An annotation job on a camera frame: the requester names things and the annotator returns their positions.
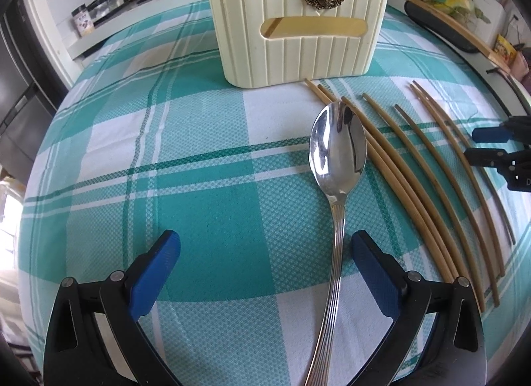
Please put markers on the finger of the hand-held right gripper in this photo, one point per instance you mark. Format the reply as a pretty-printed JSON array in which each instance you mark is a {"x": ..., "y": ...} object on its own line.
[
  {"x": 489, "y": 135},
  {"x": 485, "y": 156}
]

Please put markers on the yellow snack packet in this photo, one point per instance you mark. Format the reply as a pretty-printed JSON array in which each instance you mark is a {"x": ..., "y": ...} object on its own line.
[{"x": 504, "y": 48}]

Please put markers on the teal plaid tablecloth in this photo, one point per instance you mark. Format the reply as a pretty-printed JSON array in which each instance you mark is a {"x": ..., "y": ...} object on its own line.
[{"x": 207, "y": 203}]

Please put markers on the black elongated case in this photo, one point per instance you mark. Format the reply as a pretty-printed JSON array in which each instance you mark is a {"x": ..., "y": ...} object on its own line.
[{"x": 431, "y": 21}]

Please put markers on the bunch of bamboo chopsticks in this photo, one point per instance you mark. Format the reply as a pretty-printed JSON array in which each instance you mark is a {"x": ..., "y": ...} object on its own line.
[{"x": 415, "y": 212}]

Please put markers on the cream ribbed utensil holder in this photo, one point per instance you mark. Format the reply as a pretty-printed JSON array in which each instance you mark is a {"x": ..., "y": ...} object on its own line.
[{"x": 249, "y": 37}]

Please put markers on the white knife block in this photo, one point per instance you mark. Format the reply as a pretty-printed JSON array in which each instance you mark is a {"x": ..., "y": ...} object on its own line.
[{"x": 489, "y": 16}]

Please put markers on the clear spice jar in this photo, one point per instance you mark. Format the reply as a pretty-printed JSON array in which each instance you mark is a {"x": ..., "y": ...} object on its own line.
[{"x": 101, "y": 8}]

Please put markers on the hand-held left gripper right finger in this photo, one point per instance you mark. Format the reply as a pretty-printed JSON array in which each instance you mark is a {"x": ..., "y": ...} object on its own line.
[{"x": 375, "y": 274}]

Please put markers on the labelled spice jar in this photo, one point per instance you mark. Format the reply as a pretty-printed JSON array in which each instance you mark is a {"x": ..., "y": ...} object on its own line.
[{"x": 81, "y": 21}]

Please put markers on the grey refrigerator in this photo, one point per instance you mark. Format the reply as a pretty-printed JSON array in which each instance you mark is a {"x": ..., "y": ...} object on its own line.
[{"x": 20, "y": 99}]

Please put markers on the silver metal spoon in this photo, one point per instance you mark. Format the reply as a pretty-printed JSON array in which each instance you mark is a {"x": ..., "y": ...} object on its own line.
[{"x": 338, "y": 149}]

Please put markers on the wooden cutting board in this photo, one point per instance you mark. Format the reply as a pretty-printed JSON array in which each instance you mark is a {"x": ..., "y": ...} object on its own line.
[{"x": 456, "y": 25}]

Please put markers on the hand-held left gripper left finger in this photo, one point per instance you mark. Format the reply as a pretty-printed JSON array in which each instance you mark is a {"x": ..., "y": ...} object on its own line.
[{"x": 153, "y": 274}]

